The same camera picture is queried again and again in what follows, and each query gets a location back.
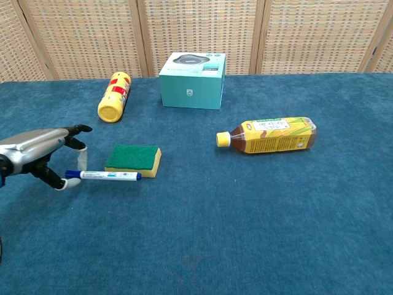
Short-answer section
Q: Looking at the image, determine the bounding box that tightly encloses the green yellow scrub sponge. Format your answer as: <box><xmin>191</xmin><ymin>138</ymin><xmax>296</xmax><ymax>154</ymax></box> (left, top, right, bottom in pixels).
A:
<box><xmin>104</xmin><ymin>144</ymin><xmax>163</xmax><ymax>178</ymax></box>

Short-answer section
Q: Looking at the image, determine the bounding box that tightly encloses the teal white speaker box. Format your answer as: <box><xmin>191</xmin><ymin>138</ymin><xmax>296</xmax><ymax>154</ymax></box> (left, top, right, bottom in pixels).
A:
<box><xmin>158</xmin><ymin>52</ymin><xmax>227</xmax><ymax>111</ymax></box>

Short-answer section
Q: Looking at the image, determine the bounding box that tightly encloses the blue felt table mat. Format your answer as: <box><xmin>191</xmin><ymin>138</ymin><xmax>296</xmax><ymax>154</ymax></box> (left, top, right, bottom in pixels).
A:
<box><xmin>0</xmin><ymin>73</ymin><xmax>393</xmax><ymax>295</ymax></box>

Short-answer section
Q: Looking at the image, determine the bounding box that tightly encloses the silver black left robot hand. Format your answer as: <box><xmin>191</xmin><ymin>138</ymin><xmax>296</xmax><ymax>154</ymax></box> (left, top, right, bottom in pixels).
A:
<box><xmin>0</xmin><ymin>124</ymin><xmax>93</xmax><ymax>191</ymax></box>

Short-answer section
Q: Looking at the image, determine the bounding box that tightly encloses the yellow squeeze bottle red label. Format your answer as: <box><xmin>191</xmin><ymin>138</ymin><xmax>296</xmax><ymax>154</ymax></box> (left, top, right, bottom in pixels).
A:
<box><xmin>97</xmin><ymin>71</ymin><xmax>132</xmax><ymax>124</ymax></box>

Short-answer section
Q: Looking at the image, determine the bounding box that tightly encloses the blue white marker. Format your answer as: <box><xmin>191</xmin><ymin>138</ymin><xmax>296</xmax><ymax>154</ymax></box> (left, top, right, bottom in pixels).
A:
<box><xmin>64</xmin><ymin>170</ymin><xmax>142</xmax><ymax>182</ymax></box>

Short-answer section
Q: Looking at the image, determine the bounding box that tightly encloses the woven rattan screen panel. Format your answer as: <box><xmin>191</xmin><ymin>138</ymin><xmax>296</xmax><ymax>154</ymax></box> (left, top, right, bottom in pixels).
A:
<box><xmin>359</xmin><ymin>18</ymin><xmax>393</xmax><ymax>74</ymax></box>
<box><xmin>250</xmin><ymin>0</ymin><xmax>392</xmax><ymax>75</ymax></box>
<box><xmin>0</xmin><ymin>0</ymin><xmax>58</xmax><ymax>83</ymax></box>
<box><xmin>130</xmin><ymin>0</ymin><xmax>267</xmax><ymax>77</ymax></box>
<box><xmin>10</xmin><ymin>0</ymin><xmax>150</xmax><ymax>81</ymax></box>

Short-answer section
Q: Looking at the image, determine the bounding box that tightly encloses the tea bottle yellow label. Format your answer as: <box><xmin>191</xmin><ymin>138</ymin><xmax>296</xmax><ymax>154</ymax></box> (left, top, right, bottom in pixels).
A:
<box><xmin>216</xmin><ymin>116</ymin><xmax>318</xmax><ymax>155</ymax></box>

